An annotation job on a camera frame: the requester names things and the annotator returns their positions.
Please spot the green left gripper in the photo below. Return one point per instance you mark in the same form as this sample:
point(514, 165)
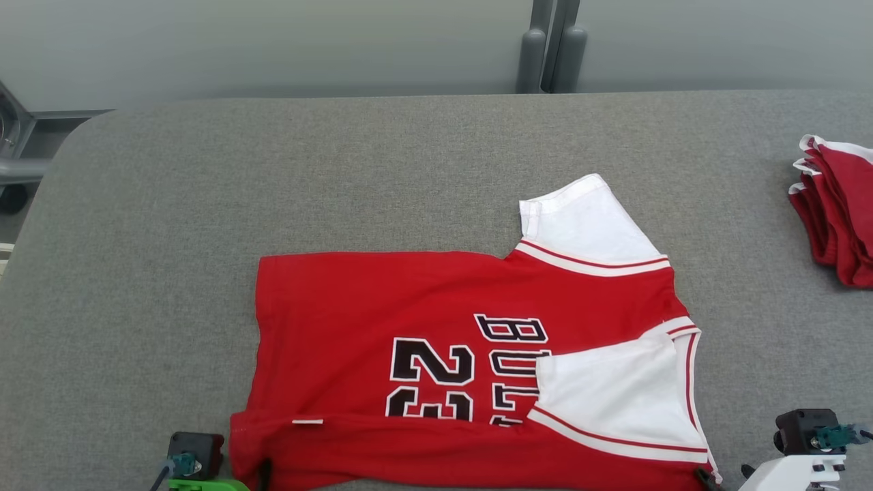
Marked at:
point(204, 485)

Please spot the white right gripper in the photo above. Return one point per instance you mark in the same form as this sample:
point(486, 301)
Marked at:
point(798, 474)

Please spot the red basketball jersey white sleeves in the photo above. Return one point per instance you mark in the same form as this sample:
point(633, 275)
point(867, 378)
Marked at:
point(354, 307)

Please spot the red shorts with white stripe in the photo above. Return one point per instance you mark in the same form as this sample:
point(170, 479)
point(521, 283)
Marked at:
point(846, 218)

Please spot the grey metal stand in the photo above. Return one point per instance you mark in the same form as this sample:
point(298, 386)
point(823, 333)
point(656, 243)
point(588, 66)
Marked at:
point(17, 169)

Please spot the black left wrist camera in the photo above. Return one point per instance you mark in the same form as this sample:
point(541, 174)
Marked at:
point(201, 443)

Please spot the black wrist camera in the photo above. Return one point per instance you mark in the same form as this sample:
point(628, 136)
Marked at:
point(801, 429)
point(201, 443)

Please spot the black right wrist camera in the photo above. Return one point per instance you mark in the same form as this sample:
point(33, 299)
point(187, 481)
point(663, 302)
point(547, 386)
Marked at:
point(801, 429)

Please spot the grey partition post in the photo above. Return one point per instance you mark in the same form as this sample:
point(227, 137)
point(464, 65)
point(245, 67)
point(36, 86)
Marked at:
point(552, 48)

